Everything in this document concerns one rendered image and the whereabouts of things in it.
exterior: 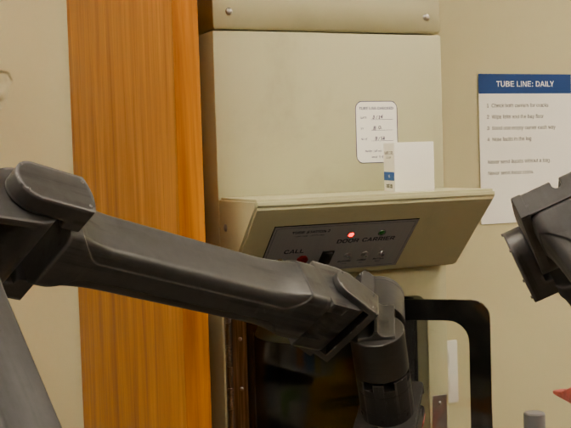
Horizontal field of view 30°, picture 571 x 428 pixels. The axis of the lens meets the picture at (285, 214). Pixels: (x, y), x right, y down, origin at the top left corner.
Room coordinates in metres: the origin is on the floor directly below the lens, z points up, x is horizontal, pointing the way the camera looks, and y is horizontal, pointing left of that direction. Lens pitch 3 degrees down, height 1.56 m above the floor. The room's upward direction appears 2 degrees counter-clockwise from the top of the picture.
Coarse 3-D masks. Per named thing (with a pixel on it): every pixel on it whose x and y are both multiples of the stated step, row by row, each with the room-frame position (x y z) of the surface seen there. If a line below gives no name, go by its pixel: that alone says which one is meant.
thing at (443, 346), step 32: (416, 320) 1.20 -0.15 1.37; (448, 320) 1.19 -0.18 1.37; (480, 320) 1.18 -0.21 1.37; (256, 352) 1.26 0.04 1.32; (288, 352) 1.25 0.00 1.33; (416, 352) 1.20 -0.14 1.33; (448, 352) 1.19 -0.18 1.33; (480, 352) 1.18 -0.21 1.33; (256, 384) 1.26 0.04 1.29; (288, 384) 1.25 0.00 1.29; (320, 384) 1.24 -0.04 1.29; (352, 384) 1.23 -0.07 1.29; (448, 384) 1.19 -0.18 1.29; (480, 384) 1.18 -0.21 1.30; (256, 416) 1.26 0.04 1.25; (288, 416) 1.25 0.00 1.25; (320, 416) 1.24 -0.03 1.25; (352, 416) 1.23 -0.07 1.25; (448, 416) 1.19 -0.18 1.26; (480, 416) 1.18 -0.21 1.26
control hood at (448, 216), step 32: (352, 192) 1.33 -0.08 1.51; (384, 192) 1.29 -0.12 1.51; (416, 192) 1.26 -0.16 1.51; (448, 192) 1.28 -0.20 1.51; (480, 192) 1.29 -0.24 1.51; (224, 224) 1.26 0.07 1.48; (256, 224) 1.19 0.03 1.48; (288, 224) 1.21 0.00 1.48; (416, 224) 1.29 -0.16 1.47; (448, 224) 1.31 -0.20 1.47; (416, 256) 1.34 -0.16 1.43; (448, 256) 1.37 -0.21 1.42
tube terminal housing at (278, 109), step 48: (240, 48) 1.29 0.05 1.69; (288, 48) 1.32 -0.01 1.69; (336, 48) 1.35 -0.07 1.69; (384, 48) 1.37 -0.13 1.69; (432, 48) 1.40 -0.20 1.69; (240, 96) 1.29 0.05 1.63; (288, 96) 1.32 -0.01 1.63; (336, 96) 1.34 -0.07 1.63; (384, 96) 1.37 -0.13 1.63; (432, 96) 1.40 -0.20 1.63; (240, 144) 1.29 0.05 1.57; (288, 144) 1.32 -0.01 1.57; (336, 144) 1.34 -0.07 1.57; (240, 192) 1.29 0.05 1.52; (288, 192) 1.32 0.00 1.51; (336, 192) 1.34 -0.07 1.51; (432, 288) 1.40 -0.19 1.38
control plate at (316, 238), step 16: (320, 224) 1.23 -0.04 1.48; (336, 224) 1.24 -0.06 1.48; (352, 224) 1.25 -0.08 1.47; (368, 224) 1.26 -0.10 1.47; (384, 224) 1.27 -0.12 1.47; (400, 224) 1.28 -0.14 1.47; (272, 240) 1.22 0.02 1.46; (288, 240) 1.23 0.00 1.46; (304, 240) 1.24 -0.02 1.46; (320, 240) 1.25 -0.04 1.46; (336, 240) 1.26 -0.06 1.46; (352, 240) 1.27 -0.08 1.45; (368, 240) 1.28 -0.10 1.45; (384, 240) 1.29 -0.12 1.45; (400, 240) 1.30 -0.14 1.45; (272, 256) 1.24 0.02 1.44; (288, 256) 1.25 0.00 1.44; (336, 256) 1.29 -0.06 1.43; (352, 256) 1.30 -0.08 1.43; (368, 256) 1.31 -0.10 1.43; (384, 256) 1.32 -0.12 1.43
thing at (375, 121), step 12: (360, 108) 1.36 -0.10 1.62; (372, 108) 1.37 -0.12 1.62; (384, 108) 1.37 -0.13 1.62; (396, 108) 1.38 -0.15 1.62; (360, 120) 1.36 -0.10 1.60; (372, 120) 1.36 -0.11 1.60; (384, 120) 1.37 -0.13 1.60; (396, 120) 1.38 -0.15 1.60; (360, 132) 1.36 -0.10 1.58; (372, 132) 1.36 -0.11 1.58; (384, 132) 1.37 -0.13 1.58; (396, 132) 1.38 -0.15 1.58; (360, 144) 1.36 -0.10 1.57; (372, 144) 1.36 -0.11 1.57; (360, 156) 1.36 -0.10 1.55; (372, 156) 1.36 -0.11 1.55
